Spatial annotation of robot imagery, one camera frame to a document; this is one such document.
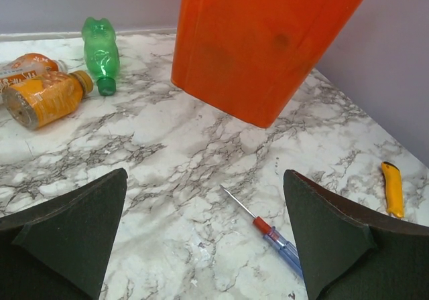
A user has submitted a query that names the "orange label bottle right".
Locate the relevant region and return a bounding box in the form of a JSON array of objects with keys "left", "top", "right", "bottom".
[{"left": 2, "top": 70, "right": 93, "bottom": 130}]

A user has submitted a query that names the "red blue screwdriver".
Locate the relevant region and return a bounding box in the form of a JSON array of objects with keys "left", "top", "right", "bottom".
[{"left": 220, "top": 185, "right": 304, "bottom": 279}]

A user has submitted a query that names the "tall orange label tea bottle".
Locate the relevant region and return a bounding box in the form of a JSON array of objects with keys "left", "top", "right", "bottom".
[{"left": 1, "top": 53, "right": 68, "bottom": 89}]

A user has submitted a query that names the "orange plastic bin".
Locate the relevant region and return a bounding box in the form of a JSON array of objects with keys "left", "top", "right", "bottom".
[{"left": 171, "top": 0, "right": 363, "bottom": 128}]

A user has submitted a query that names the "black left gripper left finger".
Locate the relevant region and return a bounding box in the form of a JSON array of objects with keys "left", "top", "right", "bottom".
[{"left": 1, "top": 168, "right": 127, "bottom": 299}]

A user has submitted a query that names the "green plastic bottle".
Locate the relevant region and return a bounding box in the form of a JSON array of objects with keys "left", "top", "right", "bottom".
[{"left": 81, "top": 17, "right": 120, "bottom": 96}]

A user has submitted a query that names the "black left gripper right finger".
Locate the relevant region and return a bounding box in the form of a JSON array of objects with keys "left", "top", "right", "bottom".
[{"left": 284, "top": 169, "right": 428, "bottom": 299}]

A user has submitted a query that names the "yellow utility knife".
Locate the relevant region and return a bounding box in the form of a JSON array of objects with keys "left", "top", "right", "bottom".
[{"left": 381, "top": 161, "right": 404, "bottom": 218}]

